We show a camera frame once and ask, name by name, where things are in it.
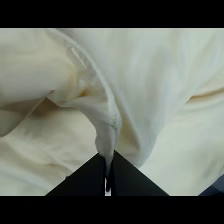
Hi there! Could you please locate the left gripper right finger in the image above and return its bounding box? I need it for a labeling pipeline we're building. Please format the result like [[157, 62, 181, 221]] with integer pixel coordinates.
[[109, 150, 170, 197]]

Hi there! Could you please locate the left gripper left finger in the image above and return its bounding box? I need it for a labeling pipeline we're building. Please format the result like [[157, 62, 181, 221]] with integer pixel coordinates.
[[45, 152, 108, 197]]

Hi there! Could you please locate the cream long-sleeved shirt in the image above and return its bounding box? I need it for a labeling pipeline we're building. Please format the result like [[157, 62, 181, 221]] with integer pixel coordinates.
[[0, 28, 224, 197]]

